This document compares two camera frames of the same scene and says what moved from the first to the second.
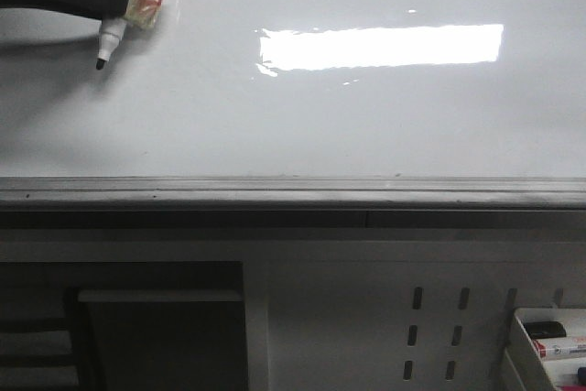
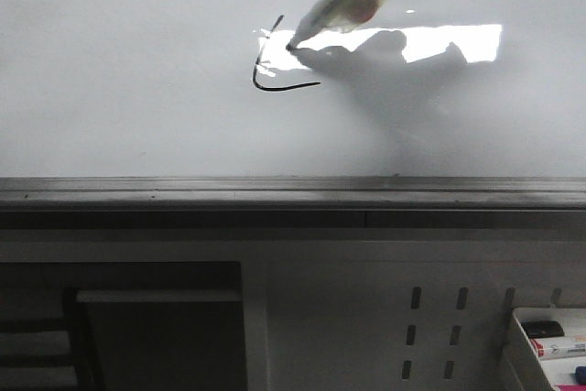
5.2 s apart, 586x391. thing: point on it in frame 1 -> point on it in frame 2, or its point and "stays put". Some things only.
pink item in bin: (571, 387) stays put
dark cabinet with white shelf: (122, 326) stays put
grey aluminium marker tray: (293, 203) stays put
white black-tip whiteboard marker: (111, 33) -> (352, 1)
